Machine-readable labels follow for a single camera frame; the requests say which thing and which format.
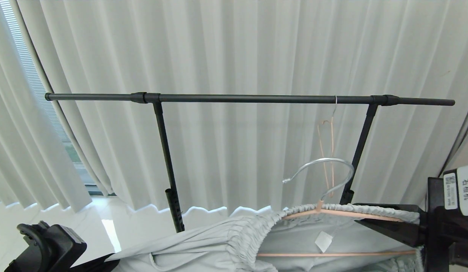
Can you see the pink clothes hanger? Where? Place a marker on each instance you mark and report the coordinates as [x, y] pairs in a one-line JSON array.
[[332, 254], [332, 143]]

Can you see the window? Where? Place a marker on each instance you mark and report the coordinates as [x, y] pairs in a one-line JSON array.
[[22, 51]]

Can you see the black clothes rack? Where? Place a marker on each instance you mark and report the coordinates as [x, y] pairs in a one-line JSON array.
[[256, 98]]

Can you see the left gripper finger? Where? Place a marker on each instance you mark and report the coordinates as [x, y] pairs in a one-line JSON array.
[[94, 264]]

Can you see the white curtain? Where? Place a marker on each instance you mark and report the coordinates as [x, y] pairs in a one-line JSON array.
[[30, 170], [256, 45]]

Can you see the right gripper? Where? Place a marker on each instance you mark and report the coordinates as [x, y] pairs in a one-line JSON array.
[[434, 241]]

